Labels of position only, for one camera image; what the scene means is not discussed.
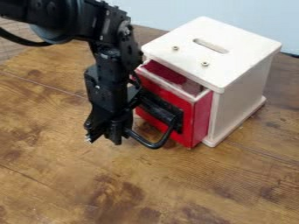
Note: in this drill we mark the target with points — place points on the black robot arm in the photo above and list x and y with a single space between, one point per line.
102 25

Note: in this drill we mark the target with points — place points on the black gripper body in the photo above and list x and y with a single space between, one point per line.
111 101

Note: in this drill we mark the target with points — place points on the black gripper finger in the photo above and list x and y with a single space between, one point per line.
114 132
127 124

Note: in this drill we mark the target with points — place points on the red drawer front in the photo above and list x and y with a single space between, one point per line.
175 98

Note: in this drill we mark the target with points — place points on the white wooden box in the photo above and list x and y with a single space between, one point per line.
227 60

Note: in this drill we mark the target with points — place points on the black metal drawer handle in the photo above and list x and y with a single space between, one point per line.
163 115

